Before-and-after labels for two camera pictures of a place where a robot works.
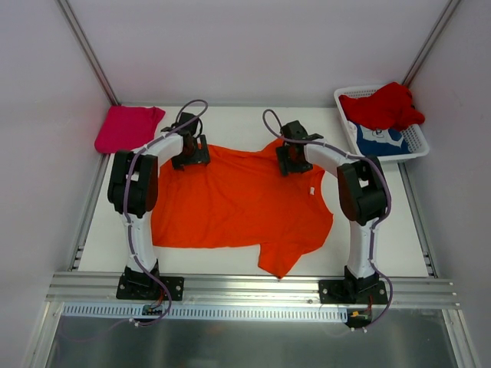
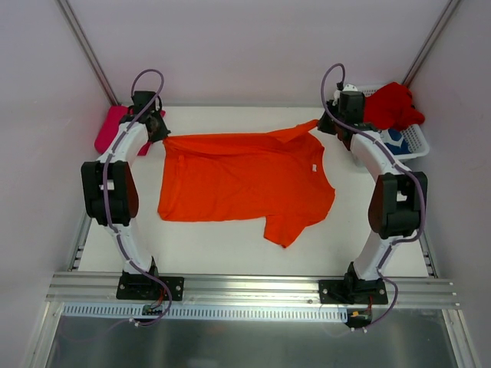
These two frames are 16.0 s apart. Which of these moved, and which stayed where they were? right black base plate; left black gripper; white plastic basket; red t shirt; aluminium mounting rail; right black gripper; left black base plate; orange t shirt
Moved: left black gripper; orange t shirt; right black gripper
Stayed: left black base plate; red t shirt; aluminium mounting rail; white plastic basket; right black base plate
